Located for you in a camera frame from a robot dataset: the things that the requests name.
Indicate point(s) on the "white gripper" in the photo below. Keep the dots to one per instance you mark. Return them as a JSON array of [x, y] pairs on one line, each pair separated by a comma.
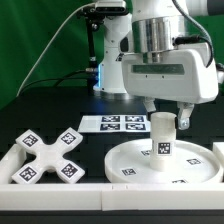
[[181, 76]]

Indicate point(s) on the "white round table top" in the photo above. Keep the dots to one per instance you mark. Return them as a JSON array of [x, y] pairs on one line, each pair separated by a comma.
[[137, 162]]

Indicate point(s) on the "white cross-shaped table base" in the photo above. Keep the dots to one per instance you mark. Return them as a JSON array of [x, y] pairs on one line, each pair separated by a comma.
[[49, 157]]

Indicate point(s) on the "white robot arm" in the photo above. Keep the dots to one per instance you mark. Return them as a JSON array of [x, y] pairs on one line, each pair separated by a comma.
[[157, 50]]

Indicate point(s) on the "white marker sheet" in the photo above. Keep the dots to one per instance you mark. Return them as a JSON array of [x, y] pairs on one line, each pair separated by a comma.
[[114, 123]]

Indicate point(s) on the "black camera stand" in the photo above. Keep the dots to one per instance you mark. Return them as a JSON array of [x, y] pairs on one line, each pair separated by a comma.
[[91, 33]]

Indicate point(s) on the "white U-shaped border frame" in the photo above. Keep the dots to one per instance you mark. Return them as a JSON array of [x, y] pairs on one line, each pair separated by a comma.
[[105, 197]]

